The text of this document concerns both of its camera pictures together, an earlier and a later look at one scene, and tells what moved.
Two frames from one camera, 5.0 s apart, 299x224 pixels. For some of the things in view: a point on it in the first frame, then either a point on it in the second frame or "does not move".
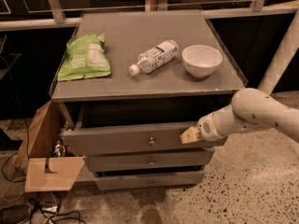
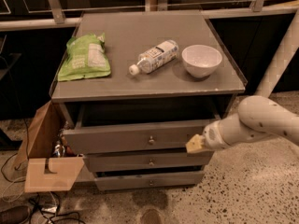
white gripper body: [206, 129] to [211, 136]
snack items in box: [62, 149] does not move
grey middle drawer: [124, 161] does not move
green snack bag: [85, 56] does not move
